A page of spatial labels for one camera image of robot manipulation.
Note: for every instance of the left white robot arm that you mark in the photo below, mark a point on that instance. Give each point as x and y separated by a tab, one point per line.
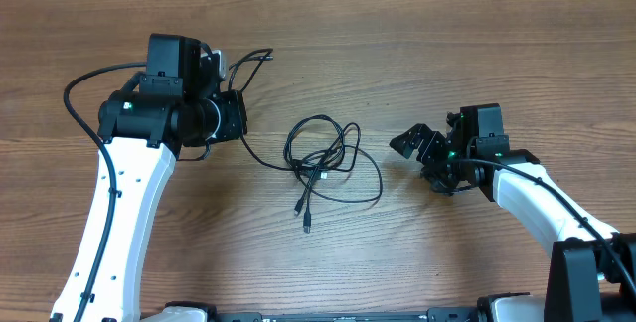
173	100

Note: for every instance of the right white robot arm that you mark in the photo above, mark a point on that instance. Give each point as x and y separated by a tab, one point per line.
592	264

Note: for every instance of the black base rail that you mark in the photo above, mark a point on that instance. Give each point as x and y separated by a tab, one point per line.
348	317

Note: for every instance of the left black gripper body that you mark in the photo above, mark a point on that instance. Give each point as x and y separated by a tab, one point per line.
232	122

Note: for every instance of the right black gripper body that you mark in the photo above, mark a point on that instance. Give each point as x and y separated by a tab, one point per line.
436	157

